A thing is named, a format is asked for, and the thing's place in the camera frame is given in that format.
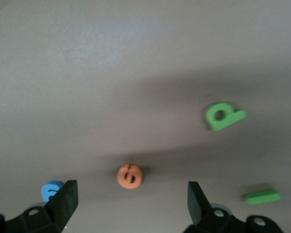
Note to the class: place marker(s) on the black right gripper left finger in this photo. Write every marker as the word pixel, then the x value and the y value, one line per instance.
pixel 51 213

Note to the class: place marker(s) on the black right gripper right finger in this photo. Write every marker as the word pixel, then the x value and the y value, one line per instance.
pixel 208 218

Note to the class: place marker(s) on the green foam letter l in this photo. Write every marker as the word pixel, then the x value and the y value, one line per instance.
pixel 262 197

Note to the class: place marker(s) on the orange foam letter e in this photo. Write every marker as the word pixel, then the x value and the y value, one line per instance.
pixel 123 179

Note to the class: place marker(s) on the green foam letter p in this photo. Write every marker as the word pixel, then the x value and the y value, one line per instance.
pixel 230 119

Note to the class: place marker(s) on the blue foam letter g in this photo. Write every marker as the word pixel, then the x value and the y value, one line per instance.
pixel 44 196

